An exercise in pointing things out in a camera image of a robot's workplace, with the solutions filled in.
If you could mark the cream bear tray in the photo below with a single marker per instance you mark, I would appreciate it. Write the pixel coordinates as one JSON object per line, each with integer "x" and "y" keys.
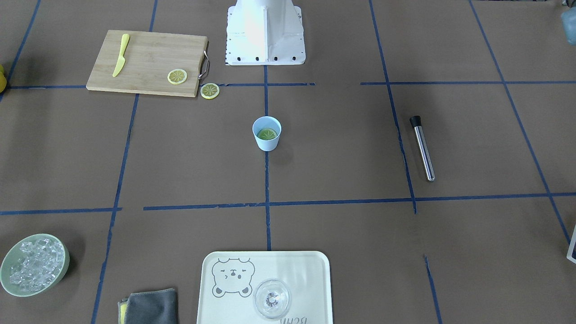
{"x": 229, "y": 281}

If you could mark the light blue cup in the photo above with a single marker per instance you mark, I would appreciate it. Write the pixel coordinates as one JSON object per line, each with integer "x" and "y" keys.
{"x": 266, "y": 122}

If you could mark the grey folded cloth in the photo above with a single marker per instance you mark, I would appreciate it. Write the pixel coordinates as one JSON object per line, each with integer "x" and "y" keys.
{"x": 154, "y": 307}

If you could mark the bamboo cutting board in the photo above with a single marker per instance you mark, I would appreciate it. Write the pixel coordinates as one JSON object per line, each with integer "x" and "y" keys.
{"x": 150, "y": 56}

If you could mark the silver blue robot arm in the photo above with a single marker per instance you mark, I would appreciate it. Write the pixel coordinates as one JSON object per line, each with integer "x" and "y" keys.
{"x": 568, "y": 19}

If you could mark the clear wine glass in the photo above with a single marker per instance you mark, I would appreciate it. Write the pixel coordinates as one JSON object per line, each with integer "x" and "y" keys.
{"x": 272, "y": 299}

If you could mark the green bowl of ice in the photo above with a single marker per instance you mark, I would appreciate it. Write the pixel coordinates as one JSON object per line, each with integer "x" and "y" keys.
{"x": 34, "y": 265}

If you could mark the yellow plastic knife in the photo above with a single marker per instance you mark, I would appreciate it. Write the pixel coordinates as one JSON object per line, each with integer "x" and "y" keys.
{"x": 121, "y": 60}

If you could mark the yellow lemon slice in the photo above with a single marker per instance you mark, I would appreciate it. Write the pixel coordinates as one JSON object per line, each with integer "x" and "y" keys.
{"x": 177, "y": 76}

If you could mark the green lime slice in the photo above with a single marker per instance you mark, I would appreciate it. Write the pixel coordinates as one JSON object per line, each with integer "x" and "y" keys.
{"x": 267, "y": 134}

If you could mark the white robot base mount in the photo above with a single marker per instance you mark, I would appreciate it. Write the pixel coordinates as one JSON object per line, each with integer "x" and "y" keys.
{"x": 264, "y": 33}

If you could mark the steel muddler black tip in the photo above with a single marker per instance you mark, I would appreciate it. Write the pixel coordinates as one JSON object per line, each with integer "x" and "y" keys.
{"x": 416, "y": 124}

